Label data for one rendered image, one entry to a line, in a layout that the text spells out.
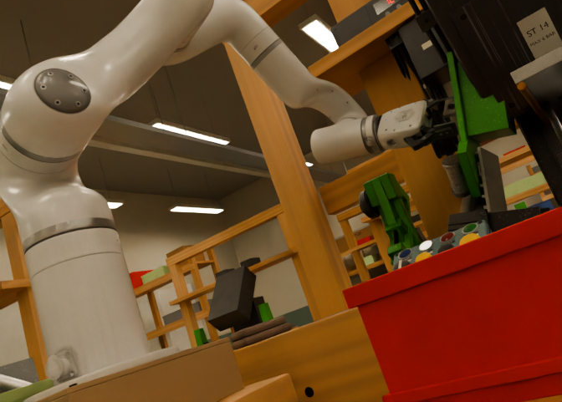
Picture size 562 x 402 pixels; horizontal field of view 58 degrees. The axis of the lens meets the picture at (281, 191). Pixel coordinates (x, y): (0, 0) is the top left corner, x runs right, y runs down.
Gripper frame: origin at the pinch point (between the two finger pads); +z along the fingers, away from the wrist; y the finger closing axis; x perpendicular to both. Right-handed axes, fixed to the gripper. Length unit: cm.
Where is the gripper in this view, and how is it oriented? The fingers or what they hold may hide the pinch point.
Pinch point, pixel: (453, 115)
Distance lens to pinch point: 110.0
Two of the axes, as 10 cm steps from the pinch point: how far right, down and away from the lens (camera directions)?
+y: 3.0, -6.7, 6.8
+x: 4.6, 7.2, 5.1
